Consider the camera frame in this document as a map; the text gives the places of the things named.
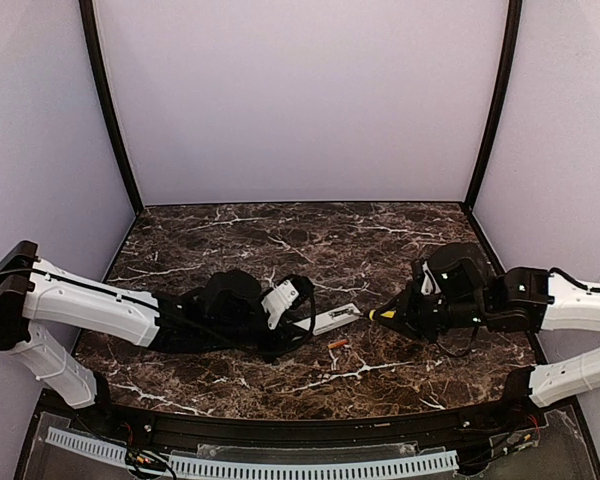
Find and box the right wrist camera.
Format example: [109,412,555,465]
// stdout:
[411,259,440,295]

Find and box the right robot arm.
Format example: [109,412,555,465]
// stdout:
[368,243,600,408]

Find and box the white slotted cable duct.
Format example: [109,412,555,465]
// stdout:
[45,427,459,479]

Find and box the white remote control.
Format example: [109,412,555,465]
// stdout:
[312,303,362,336]

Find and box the black frame post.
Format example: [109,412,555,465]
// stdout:
[463,0,523,216]
[78,0,144,216]

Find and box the black right frame post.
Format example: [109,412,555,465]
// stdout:
[463,0,523,216]

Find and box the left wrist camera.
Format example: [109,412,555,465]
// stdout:
[261,275,314,330]

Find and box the black left frame post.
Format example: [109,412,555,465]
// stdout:
[78,0,144,216]

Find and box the black front table rail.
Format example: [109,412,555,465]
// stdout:
[85,404,514,449]

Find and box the yellow handled screwdriver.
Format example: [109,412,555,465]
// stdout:
[364,309,396,322]

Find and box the orange battery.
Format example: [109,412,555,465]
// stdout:
[328,340,349,350]

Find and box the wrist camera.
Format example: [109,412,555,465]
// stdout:
[411,259,440,295]
[261,275,314,330]

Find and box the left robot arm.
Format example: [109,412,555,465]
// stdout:
[0,241,317,410]

